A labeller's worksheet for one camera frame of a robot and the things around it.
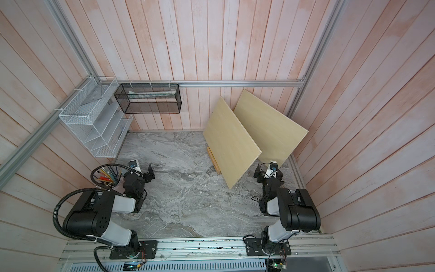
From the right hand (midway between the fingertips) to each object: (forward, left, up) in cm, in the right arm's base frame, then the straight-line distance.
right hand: (267, 164), depth 90 cm
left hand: (-2, +69, -1) cm, 69 cm away
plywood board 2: (+5, +20, +11) cm, 23 cm away
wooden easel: (+5, +30, -5) cm, 31 cm away
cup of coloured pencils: (-11, +83, +3) cm, 84 cm away
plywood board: (+9, -3, +13) cm, 16 cm away
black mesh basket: (+39, +72, +16) cm, 83 cm away
